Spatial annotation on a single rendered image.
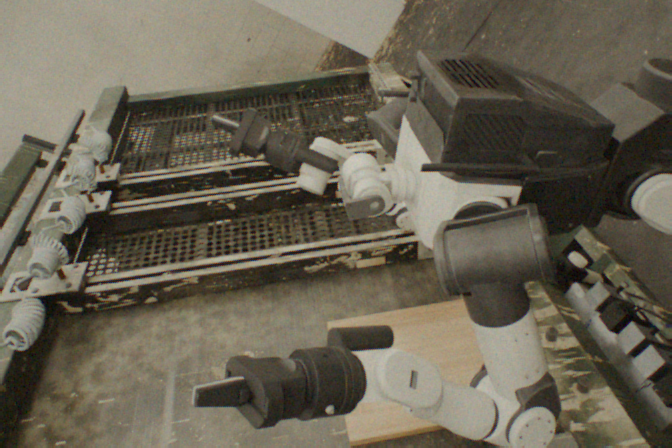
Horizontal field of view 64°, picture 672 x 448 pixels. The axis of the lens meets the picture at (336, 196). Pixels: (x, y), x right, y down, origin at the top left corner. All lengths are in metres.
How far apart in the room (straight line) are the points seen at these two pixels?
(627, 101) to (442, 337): 0.64
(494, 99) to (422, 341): 0.67
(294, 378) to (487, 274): 0.29
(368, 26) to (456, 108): 4.29
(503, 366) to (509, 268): 0.17
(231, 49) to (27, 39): 2.23
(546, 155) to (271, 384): 0.53
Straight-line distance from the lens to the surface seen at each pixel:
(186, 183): 1.89
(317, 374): 0.70
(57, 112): 7.49
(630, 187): 1.07
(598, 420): 1.20
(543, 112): 0.85
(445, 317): 1.34
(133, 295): 1.51
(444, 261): 0.75
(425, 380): 0.78
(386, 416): 1.17
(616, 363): 1.34
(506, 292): 0.78
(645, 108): 1.04
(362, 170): 0.92
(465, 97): 0.78
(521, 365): 0.86
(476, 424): 0.88
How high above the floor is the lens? 1.81
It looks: 23 degrees down
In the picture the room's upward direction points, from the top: 70 degrees counter-clockwise
